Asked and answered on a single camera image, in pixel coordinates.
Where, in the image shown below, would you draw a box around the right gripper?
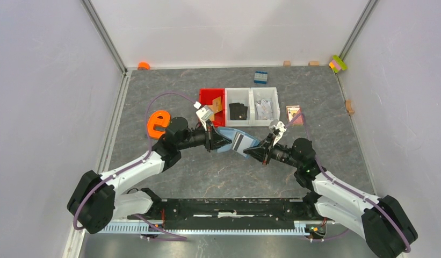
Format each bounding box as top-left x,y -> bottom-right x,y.
244,133 -> 301,168

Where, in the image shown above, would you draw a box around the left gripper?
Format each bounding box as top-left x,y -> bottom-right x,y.
177,119 -> 232,152

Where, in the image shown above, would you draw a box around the blue card holder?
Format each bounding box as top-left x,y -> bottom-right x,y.
216,126 -> 259,159

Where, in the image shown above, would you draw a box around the silver credit card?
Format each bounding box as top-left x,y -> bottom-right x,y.
232,132 -> 259,157

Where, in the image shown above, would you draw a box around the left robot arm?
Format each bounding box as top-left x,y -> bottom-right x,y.
67,117 -> 232,234

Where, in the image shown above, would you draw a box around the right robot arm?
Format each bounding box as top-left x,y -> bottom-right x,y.
244,134 -> 418,257

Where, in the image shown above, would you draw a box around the gold cards in red bin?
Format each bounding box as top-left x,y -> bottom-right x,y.
208,96 -> 223,122

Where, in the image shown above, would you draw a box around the black card in bin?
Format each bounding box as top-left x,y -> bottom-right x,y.
229,103 -> 248,120

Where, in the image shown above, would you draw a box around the silver VIP cards in bin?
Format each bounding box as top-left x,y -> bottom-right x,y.
255,99 -> 273,120

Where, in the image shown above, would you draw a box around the playing card box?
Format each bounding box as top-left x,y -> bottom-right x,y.
286,105 -> 304,126

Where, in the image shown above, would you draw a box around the red plastic bin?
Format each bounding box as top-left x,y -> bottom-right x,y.
198,88 -> 226,127

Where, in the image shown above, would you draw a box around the white middle plastic bin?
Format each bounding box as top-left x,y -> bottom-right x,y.
225,88 -> 251,127

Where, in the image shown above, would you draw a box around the white plastic bin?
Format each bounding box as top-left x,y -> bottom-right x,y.
249,87 -> 280,127
225,88 -> 251,127

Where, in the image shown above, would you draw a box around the white right plastic bin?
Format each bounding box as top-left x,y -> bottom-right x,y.
249,87 -> 280,127

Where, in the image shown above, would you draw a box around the orange plastic loop toy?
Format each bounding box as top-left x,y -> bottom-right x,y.
147,110 -> 171,139

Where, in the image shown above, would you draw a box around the blue and grey brick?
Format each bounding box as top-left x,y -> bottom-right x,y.
254,71 -> 268,84

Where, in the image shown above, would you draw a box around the wooden arch block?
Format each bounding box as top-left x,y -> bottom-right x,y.
345,99 -> 355,116

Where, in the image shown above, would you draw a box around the orange tape roll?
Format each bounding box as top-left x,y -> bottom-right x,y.
137,62 -> 150,70

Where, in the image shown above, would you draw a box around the colourful brick stack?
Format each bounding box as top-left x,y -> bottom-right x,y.
328,55 -> 348,74

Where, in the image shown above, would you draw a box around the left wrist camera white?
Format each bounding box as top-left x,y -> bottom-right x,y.
193,101 -> 214,131

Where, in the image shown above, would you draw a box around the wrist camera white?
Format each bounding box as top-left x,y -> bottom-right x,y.
269,119 -> 287,146
193,101 -> 214,131

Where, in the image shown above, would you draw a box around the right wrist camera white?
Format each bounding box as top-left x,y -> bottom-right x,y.
269,119 -> 287,146

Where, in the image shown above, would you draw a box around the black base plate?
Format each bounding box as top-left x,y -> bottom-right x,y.
142,198 -> 326,230

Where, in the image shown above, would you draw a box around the blue toothed rail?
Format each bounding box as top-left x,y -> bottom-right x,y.
99,221 -> 309,236

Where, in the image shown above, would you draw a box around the aluminium frame post right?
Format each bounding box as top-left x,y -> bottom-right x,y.
339,0 -> 379,60

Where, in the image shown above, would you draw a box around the aluminium frame post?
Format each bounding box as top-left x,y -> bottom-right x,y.
339,0 -> 379,60
81,0 -> 128,74

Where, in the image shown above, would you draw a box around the aluminium frame post left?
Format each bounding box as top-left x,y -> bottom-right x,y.
81,0 -> 128,74

